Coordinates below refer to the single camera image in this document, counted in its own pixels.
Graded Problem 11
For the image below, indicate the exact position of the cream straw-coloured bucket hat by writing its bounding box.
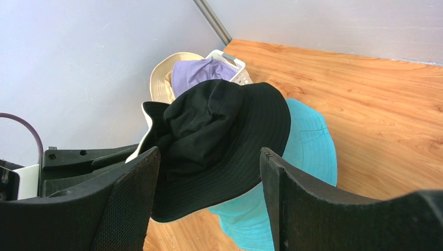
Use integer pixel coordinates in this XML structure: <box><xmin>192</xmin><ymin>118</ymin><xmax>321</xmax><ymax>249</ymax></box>
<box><xmin>149</xmin><ymin>52</ymin><xmax>203</xmax><ymax>104</ymax></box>

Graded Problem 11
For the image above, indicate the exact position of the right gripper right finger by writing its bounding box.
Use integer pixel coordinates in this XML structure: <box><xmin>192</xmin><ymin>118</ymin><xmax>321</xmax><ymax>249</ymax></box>
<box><xmin>260</xmin><ymin>147</ymin><xmax>442</xmax><ymax>250</ymax></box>

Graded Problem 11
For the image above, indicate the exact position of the aluminium frame rail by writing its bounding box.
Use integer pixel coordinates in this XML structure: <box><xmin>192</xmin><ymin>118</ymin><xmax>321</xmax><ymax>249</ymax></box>
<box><xmin>193</xmin><ymin>0</ymin><xmax>232</xmax><ymax>45</ymax></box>

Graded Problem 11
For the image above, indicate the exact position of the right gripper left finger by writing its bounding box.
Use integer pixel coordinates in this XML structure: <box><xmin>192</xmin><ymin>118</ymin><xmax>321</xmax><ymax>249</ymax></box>
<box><xmin>1</xmin><ymin>147</ymin><xmax>160</xmax><ymax>250</ymax></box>

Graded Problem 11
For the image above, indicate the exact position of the beige bucket hat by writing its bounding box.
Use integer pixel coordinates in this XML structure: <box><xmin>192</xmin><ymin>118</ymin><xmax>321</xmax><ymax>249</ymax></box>
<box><xmin>135</xmin><ymin>79</ymin><xmax>291</xmax><ymax>223</ymax></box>

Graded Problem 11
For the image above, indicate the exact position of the white perforated plastic basket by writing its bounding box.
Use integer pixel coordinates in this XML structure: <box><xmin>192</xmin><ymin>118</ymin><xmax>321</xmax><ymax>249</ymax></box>
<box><xmin>205</xmin><ymin>50</ymin><xmax>253</xmax><ymax>85</ymax></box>

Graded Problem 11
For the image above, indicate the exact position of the lavender bucket hat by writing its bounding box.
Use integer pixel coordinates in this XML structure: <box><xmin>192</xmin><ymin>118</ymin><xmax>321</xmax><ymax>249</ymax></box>
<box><xmin>171</xmin><ymin>59</ymin><xmax>236</xmax><ymax>98</ymax></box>

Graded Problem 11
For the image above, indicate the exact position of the teal bucket hat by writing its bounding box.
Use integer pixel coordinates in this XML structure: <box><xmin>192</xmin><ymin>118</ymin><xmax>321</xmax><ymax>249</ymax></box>
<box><xmin>208</xmin><ymin>98</ymin><xmax>337</xmax><ymax>250</ymax></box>

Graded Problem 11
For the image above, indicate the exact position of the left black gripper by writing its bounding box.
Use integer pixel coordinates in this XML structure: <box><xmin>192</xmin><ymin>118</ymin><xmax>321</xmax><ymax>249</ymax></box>
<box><xmin>1</xmin><ymin>144</ymin><xmax>137</xmax><ymax>201</ymax></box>

